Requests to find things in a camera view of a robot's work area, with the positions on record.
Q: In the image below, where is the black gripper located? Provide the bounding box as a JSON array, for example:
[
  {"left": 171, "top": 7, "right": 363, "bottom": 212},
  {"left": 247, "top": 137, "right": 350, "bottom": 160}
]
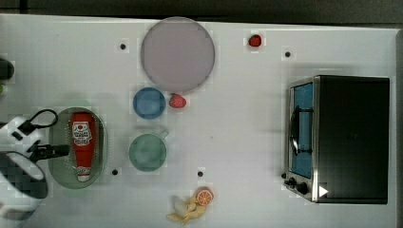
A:
[{"left": 29, "top": 144, "right": 70, "bottom": 161}]

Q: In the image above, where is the red ketchup bottle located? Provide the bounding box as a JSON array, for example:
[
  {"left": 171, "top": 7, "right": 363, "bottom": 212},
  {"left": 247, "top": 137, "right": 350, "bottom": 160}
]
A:
[{"left": 70, "top": 112, "right": 96, "bottom": 182}]

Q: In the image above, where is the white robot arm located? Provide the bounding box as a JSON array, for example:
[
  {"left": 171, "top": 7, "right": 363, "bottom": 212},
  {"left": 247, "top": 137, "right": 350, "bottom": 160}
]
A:
[{"left": 0, "top": 117, "right": 70, "bottom": 228}]

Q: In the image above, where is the green oval strainer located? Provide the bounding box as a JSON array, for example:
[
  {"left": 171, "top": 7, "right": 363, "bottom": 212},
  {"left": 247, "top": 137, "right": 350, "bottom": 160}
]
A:
[{"left": 48, "top": 106, "right": 107, "bottom": 189}]

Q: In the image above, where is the black cylinder cup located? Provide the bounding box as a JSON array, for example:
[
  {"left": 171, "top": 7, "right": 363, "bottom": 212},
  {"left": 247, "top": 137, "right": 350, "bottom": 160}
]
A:
[{"left": 0, "top": 59, "right": 14, "bottom": 81}]

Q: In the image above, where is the green mug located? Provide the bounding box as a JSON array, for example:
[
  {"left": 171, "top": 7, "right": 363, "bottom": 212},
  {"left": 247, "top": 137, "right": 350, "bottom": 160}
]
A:
[{"left": 128, "top": 131, "right": 169, "bottom": 172}]

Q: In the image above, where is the blue cup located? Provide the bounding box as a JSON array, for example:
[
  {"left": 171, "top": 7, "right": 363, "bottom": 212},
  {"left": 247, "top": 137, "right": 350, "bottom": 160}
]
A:
[{"left": 133, "top": 87, "right": 166, "bottom": 120}]

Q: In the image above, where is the red strawberry toy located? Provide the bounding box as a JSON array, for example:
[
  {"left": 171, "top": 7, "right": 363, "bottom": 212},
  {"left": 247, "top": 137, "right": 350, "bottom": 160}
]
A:
[{"left": 169, "top": 93, "right": 187, "bottom": 108}]

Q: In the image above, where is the peeled banana toy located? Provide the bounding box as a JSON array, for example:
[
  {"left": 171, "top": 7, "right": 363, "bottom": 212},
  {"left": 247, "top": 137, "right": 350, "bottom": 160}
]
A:
[{"left": 166, "top": 196, "right": 206, "bottom": 226}]

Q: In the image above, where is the grey round plate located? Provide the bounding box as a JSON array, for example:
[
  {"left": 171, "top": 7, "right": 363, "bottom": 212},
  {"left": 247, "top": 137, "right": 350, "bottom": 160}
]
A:
[{"left": 141, "top": 17, "right": 215, "bottom": 92}]

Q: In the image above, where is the orange slice toy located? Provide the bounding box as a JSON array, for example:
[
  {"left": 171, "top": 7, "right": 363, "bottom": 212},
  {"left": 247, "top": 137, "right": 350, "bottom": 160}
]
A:
[{"left": 196, "top": 186, "right": 214, "bottom": 206}]

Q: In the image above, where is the black toaster oven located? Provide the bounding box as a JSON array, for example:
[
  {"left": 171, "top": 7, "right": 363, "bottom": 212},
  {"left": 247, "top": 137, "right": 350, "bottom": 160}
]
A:
[{"left": 281, "top": 75, "right": 391, "bottom": 204}]

